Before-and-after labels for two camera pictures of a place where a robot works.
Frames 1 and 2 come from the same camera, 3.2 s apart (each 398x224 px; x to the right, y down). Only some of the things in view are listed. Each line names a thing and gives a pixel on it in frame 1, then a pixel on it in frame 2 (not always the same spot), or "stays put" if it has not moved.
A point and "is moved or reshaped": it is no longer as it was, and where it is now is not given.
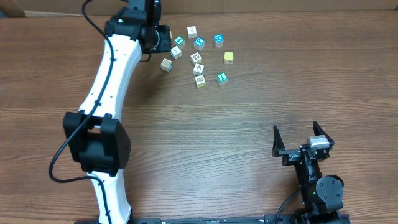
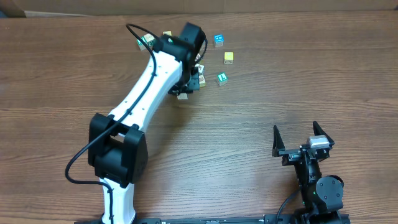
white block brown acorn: x=198 y=70 stays put
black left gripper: x=165 y=43 → x=193 y=82
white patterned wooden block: x=166 y=65 is moved or reshaped
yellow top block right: x=229 y=58 stays put
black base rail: x=240 y=219 stays put
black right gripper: x=291 y=155 stays put
